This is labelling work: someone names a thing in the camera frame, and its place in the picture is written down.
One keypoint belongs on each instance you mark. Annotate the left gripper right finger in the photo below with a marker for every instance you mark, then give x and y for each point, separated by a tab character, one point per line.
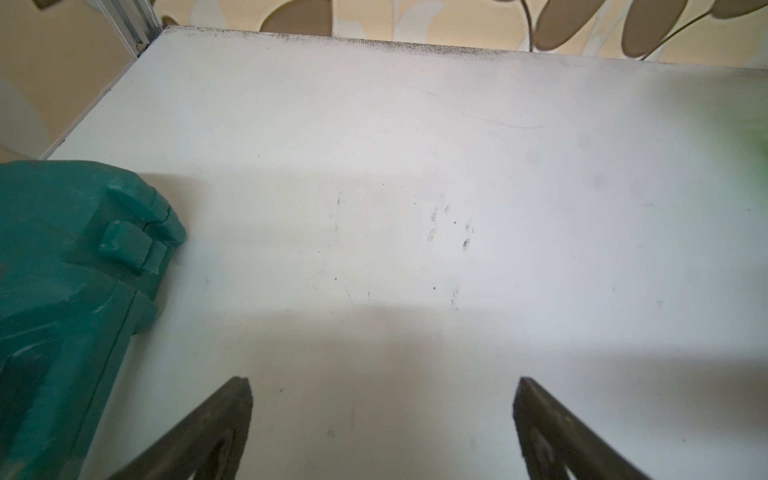
556	444

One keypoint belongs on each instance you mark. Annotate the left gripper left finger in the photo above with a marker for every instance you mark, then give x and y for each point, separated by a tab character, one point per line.
207	444

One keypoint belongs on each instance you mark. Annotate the green tool case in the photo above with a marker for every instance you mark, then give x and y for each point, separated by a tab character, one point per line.
84	248

